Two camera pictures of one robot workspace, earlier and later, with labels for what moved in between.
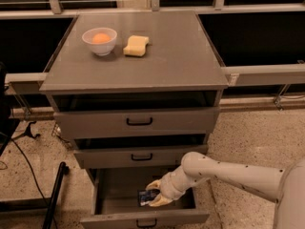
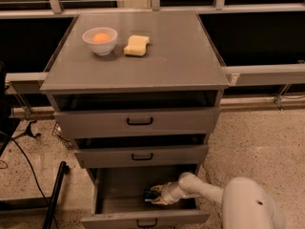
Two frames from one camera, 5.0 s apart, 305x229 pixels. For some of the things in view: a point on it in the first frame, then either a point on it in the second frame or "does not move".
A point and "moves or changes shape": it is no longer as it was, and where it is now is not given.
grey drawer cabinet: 133,94 does not move
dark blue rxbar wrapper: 145,197 moves or changes shape
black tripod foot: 28,132 does not move
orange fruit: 101,37 does not move
